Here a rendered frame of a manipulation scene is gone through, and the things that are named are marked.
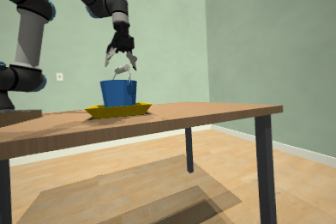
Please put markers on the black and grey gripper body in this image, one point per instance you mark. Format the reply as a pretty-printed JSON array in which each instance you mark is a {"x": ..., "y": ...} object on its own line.
[{"x": 127, "y": 40}]

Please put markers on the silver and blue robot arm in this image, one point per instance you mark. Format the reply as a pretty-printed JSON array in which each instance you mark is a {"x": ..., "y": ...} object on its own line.
[{"x": 24, "y": 74}]

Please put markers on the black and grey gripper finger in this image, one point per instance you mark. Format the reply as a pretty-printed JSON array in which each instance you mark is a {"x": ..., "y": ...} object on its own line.
[
  {"x": 109, "y": 52},
  {"x": 131, "y": 58}
]

